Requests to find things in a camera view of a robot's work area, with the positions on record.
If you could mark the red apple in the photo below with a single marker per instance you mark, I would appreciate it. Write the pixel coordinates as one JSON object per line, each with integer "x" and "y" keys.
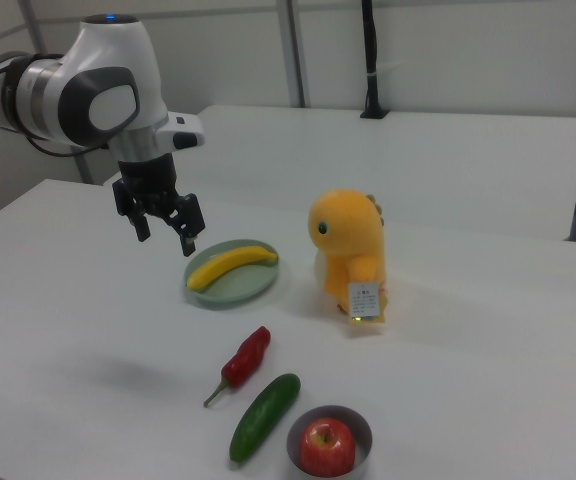
{"x": 328, "y": 450}

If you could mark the black pole stand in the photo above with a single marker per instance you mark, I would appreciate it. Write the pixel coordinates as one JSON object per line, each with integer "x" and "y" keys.
{"x": 370, "y": 50}

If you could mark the green plastic plate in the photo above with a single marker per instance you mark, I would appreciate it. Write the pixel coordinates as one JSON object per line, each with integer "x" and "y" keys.
{"x": 248, "y": 292}

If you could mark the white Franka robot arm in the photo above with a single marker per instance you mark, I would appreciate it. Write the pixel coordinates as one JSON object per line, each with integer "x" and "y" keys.
{"x": 113, "y": 50}

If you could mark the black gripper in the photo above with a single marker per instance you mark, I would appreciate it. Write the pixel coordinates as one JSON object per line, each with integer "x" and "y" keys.
{"x": 148, "y": 180}

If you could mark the orange dinosaur plush toy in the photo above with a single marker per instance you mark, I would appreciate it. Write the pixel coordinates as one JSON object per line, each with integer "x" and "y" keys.
{"x": 343, "y": 235}

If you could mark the red chili pepper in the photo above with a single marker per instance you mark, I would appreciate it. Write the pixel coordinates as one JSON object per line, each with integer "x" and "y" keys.
{"x": 245, "y": 357}

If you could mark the green cucumber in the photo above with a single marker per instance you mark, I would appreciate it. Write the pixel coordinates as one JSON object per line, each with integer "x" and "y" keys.
{"x": 263, "y": 417}

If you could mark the white paper tag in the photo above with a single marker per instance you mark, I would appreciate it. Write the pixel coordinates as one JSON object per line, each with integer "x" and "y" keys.
{"x": 365, "y": 300}

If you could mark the yellow banana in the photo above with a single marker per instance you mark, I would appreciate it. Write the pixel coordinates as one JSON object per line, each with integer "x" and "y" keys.
{"x": 228, "y": 265}

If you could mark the grey bowl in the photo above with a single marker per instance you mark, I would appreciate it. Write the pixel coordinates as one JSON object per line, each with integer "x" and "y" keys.
{"x": 361, "y": 434}

